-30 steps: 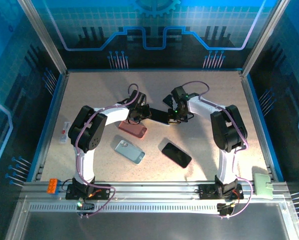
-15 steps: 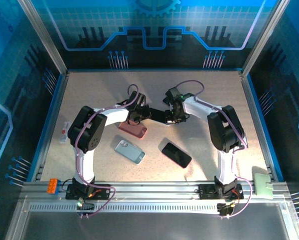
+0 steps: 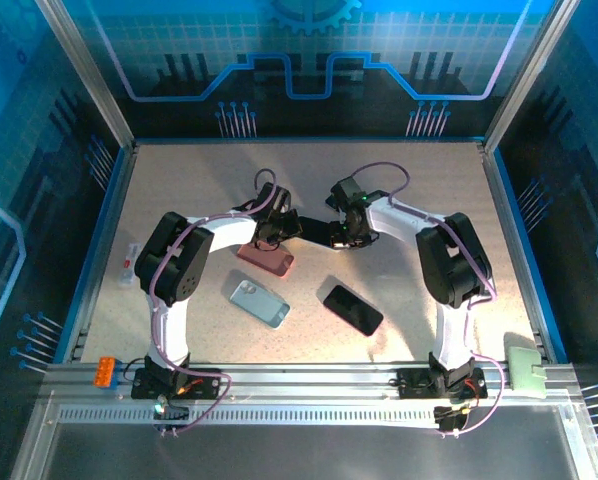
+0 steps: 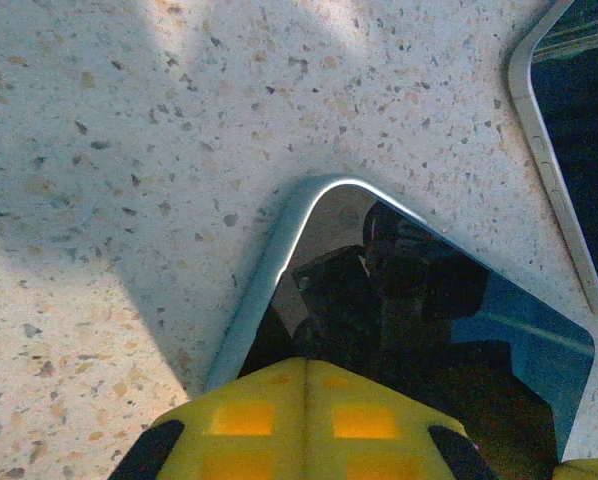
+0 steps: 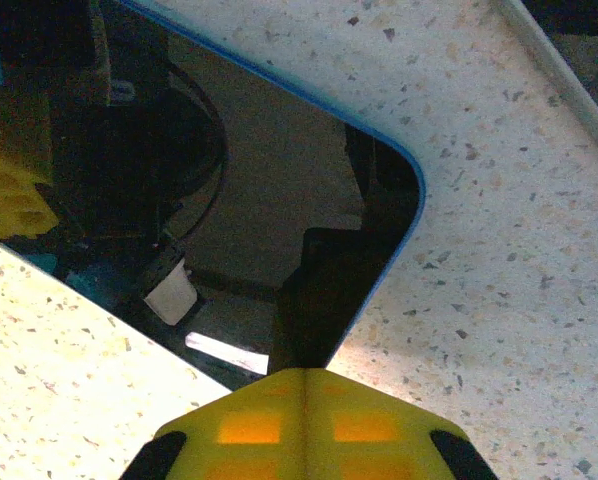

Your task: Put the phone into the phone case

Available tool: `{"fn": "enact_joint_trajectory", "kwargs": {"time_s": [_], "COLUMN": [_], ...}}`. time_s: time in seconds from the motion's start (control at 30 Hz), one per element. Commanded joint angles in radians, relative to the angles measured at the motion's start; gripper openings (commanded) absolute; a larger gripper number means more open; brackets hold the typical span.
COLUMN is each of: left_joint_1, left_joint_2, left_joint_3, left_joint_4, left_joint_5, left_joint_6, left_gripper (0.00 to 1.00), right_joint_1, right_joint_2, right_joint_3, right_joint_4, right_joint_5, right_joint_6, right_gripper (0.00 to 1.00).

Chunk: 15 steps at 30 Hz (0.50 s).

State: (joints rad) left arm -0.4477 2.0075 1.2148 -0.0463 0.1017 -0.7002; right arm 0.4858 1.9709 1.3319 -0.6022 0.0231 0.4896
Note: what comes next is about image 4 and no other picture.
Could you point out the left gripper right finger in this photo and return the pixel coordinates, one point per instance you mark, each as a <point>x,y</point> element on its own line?
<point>379,440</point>

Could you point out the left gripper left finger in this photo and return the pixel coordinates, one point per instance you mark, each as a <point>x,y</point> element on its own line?
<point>239,440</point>

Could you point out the clear grey phone case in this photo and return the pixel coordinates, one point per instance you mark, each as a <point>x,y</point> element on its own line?
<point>274,250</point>

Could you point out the black smartphone silver edge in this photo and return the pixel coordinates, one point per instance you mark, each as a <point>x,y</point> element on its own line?
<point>589,150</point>

